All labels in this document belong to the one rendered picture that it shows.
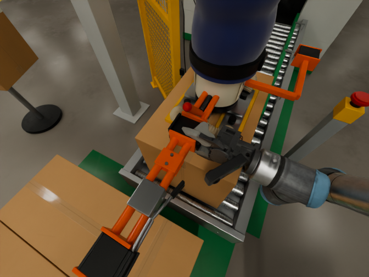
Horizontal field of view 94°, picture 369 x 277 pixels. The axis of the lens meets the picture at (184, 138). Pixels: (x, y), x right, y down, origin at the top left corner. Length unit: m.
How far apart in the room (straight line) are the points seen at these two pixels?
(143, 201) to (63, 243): 0.73
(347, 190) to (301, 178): 0.12
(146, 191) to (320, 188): 0.39
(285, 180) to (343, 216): 1.52
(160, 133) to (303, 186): 0.47
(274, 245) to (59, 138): 2.15
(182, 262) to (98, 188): 0.57
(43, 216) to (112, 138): 0.98
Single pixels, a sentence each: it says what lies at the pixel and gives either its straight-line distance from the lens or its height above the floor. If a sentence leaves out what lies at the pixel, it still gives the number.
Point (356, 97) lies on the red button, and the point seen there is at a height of 1.04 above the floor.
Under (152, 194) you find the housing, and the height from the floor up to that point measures 1.09.
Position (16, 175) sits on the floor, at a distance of 2.20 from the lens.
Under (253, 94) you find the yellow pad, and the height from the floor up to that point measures 0.97.
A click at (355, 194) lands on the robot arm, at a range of 0.56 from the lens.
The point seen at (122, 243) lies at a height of 1.10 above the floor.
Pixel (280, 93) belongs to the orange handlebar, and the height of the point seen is 1.08.
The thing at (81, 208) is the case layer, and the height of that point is 0.54.
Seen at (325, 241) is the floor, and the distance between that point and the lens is 1.83.
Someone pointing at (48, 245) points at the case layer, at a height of 0.54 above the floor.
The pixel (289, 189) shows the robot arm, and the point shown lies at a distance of 0.49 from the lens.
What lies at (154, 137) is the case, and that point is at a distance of 0.66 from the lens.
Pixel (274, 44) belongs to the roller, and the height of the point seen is 0.55.
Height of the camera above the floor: 1.50
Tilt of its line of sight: 58 degrees down
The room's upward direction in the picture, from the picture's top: straight up
